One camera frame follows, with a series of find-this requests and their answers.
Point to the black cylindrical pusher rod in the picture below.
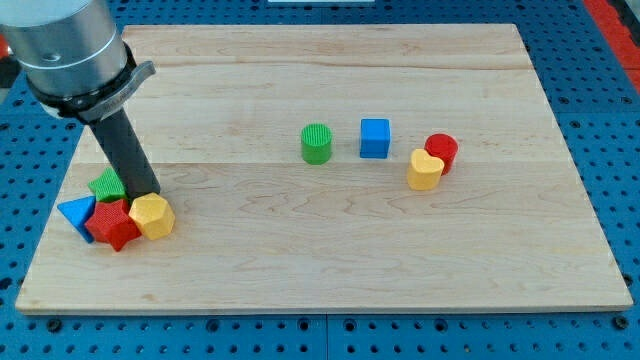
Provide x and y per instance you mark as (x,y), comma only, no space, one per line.
(120,144)

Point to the light wooden board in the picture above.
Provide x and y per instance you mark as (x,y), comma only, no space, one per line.
(510,229)

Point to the green cylinder block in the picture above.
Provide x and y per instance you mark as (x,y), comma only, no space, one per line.
(316,143)

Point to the blue triangle block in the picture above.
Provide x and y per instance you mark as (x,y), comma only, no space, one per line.
(77,212)

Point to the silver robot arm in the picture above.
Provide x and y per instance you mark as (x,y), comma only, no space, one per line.
(76,62)

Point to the yellow heart block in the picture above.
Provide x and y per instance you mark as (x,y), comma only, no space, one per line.
(424,170)

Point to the red cylinder block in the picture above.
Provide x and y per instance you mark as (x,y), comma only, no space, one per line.
(444,147)

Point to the red star block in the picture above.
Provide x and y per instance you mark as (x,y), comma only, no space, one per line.
(110,223)

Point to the blue cube block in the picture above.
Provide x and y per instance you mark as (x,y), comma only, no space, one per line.
(375,138)

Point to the yellow hexagon block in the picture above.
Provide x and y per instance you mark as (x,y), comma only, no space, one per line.
(153,216)

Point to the green star block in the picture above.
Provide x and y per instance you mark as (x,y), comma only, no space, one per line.
(107,187)

